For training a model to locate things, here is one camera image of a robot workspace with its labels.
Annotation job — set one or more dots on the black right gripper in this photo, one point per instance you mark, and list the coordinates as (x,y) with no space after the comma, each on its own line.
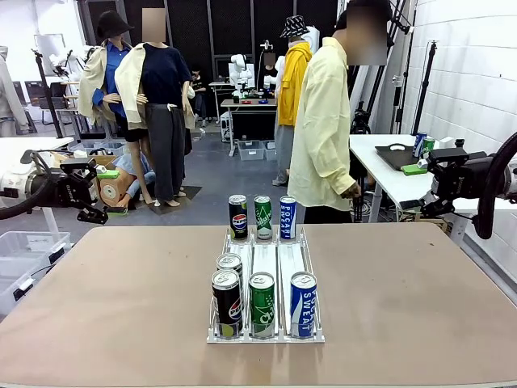
(464,178)

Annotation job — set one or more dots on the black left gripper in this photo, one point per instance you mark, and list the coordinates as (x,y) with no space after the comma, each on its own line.
(72,190)

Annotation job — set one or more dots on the black serving tray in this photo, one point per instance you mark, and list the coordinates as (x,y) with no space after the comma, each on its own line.
(393,157)

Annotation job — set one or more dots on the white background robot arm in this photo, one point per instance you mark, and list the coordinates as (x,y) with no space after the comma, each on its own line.
(60,60)

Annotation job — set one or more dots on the person right forearm yellow sleeve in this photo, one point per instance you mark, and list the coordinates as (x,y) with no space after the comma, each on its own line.
(341,174)

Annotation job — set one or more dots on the person in yellow shirt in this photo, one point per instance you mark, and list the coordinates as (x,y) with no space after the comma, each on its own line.
(323,121)

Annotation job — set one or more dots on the seated person in black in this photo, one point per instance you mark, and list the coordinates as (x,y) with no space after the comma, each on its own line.
(198,87)

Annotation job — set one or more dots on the standing person in background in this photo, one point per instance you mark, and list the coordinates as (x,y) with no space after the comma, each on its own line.
(268,77)

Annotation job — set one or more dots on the person right hand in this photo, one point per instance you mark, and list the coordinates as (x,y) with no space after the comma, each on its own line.
(352,191)

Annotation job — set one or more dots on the tan round cylinder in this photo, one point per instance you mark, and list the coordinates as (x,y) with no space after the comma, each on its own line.
(111,192)

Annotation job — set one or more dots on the brown cardboard box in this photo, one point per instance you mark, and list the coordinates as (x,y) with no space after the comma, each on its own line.
(106,161)

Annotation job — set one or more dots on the wooden crate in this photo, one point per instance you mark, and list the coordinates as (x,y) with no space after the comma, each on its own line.
(434,222)

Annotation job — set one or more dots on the kneeling mannequin light blue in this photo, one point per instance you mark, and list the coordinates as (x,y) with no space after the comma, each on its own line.
(125,161)

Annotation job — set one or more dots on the clear bins with black items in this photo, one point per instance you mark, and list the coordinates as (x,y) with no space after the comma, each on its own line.
(101,146)

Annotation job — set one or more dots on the small white object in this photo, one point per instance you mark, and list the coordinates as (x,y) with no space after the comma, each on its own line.
(396,147)

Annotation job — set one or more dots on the large white work table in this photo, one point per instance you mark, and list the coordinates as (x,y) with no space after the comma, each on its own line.
(375,169)

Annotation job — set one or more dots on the thin black upright stand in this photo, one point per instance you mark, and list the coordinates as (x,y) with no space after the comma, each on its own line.
(399,105)

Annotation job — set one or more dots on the black mannequin base mat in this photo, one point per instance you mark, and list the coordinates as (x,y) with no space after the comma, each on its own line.
(190,192)

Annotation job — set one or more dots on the clear plastic storage bin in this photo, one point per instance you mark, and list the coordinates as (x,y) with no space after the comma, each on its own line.
(12,283)
(24,242)

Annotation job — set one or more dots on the black light stand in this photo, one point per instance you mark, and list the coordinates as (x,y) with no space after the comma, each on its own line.
(424,89)

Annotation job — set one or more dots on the white side table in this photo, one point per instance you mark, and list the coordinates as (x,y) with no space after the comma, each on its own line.
(16,143)

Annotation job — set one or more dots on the mannequin with beige coat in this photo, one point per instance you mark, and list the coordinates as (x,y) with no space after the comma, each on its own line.
(91,81)

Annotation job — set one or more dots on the black leaning stand poles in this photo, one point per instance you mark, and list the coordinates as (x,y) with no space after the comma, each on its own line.
(379,81)

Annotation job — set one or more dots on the black tripod stand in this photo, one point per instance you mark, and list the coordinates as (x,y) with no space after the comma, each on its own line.
(47,89)

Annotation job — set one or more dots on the mannequin navy top grey trousers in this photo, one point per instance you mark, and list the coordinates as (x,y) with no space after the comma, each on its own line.
(161,72)

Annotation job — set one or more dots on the mannequin in grey hoodie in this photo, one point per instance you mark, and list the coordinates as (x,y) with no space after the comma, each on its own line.
(8,93)

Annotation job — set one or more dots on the white computer tower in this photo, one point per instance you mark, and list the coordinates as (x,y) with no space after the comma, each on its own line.
(225,125)

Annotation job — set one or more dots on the black lime Pepsi can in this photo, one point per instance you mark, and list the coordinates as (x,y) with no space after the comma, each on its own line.
(229,260)
(227,303)

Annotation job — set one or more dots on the white board on stand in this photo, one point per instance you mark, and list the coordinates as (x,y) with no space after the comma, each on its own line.
(50,52)

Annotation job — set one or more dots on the clear floor bin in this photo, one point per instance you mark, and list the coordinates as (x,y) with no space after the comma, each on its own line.
(270,150)
(250,150)

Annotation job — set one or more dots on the green star print can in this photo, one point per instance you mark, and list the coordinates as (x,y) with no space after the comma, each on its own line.
(262,218)

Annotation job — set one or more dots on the black brimmed hat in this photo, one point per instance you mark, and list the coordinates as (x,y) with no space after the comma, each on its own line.
(111,24)

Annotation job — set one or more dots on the far grey work table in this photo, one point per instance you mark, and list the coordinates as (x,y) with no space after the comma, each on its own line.
(246,103)

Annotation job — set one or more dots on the mannequin in yellow hoodie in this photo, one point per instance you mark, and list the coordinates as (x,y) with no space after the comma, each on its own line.
(291,81)

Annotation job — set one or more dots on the white can dispenser rack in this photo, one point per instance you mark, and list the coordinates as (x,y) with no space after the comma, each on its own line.
(264,254)

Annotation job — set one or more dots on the white hooded garment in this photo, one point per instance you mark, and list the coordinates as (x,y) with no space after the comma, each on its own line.
(313,36)

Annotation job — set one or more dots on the white robot on far table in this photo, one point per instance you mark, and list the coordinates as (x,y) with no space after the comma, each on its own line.
(238,64)

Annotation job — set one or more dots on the patterned bucket hat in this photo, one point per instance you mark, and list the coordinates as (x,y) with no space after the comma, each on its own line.
(295,26)

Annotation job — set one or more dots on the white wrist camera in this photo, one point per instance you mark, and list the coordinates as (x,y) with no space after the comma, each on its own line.
(445,142)

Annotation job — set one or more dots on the black camera tripod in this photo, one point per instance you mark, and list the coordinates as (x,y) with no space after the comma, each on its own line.
(359,121)

